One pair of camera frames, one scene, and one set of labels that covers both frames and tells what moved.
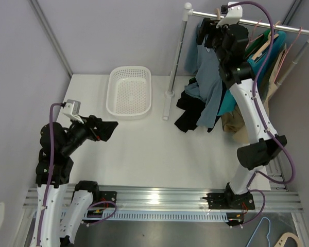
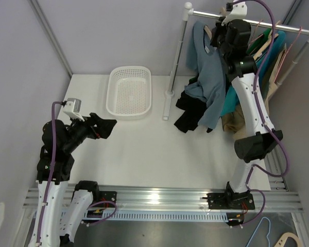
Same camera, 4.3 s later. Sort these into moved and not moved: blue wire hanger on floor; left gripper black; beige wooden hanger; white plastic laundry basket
Moved: beige wooden hanger
Not moved: left gripper black; white plastic laundry basket; blue wire hanger on floor
